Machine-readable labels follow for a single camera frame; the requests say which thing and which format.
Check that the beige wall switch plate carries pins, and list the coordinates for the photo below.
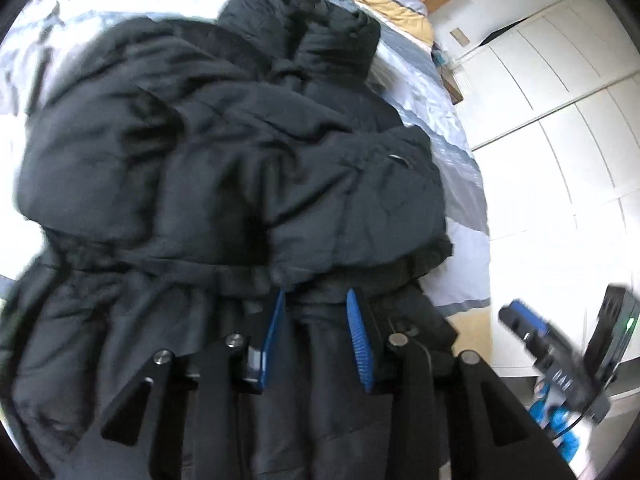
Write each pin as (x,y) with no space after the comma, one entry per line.
(459,37)

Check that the wooden nightstand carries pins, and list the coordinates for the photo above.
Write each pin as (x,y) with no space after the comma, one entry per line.
(454,87)

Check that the blue slipper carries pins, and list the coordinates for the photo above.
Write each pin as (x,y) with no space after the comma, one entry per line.
(555,420)

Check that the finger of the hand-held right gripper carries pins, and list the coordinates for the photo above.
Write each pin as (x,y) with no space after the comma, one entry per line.
(525,321)

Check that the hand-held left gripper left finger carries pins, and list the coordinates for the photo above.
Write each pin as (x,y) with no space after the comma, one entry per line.
(270,345)

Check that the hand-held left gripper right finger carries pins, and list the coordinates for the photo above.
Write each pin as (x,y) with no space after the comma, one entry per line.
(361,345)

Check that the black puffer jacket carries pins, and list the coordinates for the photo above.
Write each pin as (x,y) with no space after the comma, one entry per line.
(225,185)

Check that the white wardrobe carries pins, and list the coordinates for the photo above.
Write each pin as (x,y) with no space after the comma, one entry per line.
(565,135)

